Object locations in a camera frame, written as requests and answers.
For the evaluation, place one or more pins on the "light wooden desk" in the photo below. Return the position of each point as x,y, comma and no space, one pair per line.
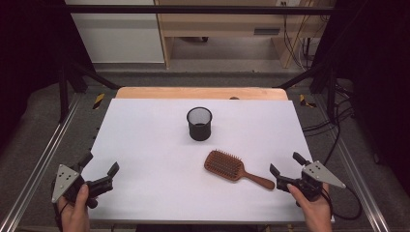
219,24

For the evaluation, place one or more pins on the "brown wooden hairbrush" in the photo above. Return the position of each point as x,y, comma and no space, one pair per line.
225,165

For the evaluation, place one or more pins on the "person's right hand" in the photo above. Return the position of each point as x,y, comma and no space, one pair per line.
316,216

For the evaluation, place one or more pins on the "black metal frame stand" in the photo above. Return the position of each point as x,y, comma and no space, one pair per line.
63,96
331,93

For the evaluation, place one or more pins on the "black mesh pen cup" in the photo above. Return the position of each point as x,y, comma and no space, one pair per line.
199,132

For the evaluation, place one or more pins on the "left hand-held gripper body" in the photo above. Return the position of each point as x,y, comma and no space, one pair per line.
64,180

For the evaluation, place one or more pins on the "aluminium floor rail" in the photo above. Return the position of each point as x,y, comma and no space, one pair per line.
357,174
42,158

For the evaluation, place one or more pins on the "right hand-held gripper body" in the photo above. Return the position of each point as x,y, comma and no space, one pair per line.
319,174

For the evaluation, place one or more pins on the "black curtain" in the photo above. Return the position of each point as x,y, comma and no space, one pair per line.
29,64
380,80

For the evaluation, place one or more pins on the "person's left hand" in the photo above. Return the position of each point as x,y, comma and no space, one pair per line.
74,216

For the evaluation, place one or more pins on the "white cabinet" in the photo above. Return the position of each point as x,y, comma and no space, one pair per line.
122,35

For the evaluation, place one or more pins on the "black horizontal frame bar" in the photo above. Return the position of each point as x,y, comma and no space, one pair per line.
193,9

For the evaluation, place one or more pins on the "yellow black floor tape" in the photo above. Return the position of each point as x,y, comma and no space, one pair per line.
98,101
304,101

